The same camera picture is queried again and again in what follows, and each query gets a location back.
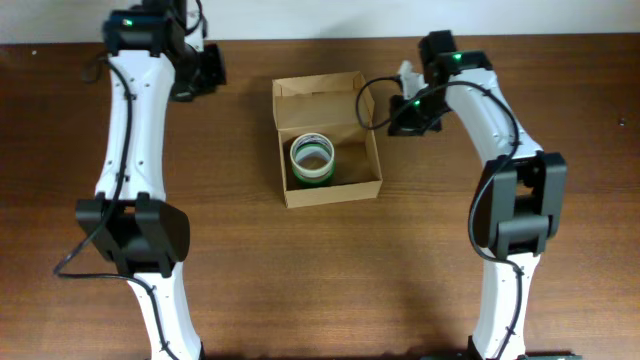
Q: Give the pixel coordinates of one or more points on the green tape roll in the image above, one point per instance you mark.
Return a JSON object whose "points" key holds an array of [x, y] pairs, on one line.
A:
{"points": [[313, 164]]}

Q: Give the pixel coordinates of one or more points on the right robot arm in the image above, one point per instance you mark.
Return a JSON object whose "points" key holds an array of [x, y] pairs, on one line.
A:
{"points": [[517, 204]]}

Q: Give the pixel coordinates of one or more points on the brown cardboard box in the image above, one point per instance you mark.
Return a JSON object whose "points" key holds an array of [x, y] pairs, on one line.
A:
{"points": [[332, 105]]}

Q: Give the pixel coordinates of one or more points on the white tape roll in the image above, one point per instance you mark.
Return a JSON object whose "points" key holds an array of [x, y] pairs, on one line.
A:
{"points": [[312, 138]]}

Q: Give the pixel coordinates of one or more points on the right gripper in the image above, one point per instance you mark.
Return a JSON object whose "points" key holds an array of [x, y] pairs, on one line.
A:
{"points": [[402, 124]]}

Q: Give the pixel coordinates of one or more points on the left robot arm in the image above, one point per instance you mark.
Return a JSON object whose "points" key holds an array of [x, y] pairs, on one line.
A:
{"points": [[155, 54]]}

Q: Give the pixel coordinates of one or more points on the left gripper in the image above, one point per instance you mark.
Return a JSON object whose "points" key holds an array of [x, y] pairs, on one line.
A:
{"points": [[216, 78]]}

